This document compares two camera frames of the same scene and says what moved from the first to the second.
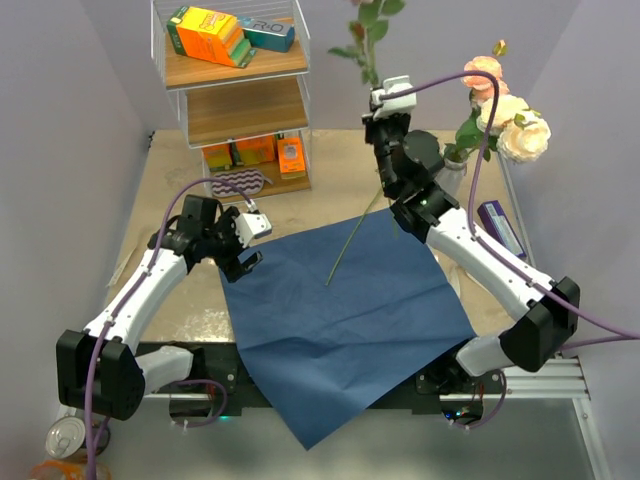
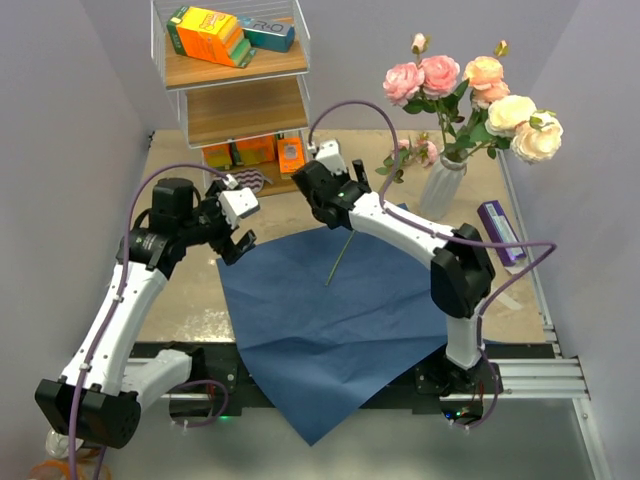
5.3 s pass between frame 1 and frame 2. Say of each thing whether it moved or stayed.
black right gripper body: moved
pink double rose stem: moved
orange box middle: stayed
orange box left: stayed
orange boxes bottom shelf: stayed
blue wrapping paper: stayed
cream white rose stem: moved
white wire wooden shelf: stayed
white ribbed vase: stayed
